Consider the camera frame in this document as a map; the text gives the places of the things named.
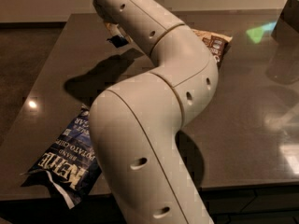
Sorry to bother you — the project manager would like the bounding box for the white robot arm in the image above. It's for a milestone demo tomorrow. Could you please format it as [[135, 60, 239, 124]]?
[[90, 0, 218, 224]]

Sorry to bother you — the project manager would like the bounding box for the dark cabinet under table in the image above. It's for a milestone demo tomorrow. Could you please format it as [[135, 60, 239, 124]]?
[[0, 186, 299, 224]]

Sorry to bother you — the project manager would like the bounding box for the brown sea salt chip bag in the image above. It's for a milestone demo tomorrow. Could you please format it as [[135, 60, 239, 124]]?
[[193, 29, 233, 68]]

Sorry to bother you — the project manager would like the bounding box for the blue rxbar blueberry wrapper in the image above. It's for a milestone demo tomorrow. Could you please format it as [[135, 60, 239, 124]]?
[[107, 35, 128, 48]]

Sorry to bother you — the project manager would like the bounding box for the dark box at right edge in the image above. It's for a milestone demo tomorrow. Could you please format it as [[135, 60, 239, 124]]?
[[271, 0, 299, 45]]

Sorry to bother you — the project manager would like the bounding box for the blue kettle chip bag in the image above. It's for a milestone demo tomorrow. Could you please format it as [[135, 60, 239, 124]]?
[[27, 105, 102, 209]]

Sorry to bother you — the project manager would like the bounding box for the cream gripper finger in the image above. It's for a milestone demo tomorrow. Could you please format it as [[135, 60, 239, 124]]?
[[105, 22, 132, 44]]

